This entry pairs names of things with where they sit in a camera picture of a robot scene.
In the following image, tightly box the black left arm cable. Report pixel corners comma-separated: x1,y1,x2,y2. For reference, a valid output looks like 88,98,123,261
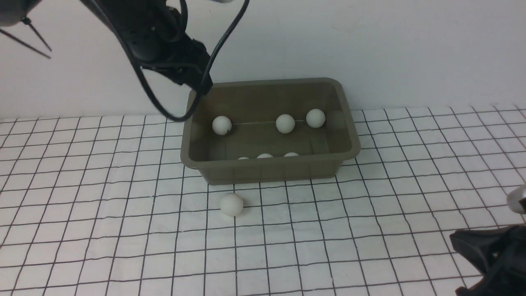
82,0,250,123

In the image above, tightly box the olive green plastic bin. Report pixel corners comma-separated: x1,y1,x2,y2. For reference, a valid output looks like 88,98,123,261
180,78,361,185

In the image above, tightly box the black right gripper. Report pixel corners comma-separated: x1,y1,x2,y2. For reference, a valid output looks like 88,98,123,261
450,224,526,296

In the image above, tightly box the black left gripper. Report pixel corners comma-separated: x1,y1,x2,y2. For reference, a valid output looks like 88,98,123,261
82,0,213,96

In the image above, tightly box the white checkered tablecloth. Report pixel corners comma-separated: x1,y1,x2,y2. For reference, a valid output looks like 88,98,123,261
0,106,526,296

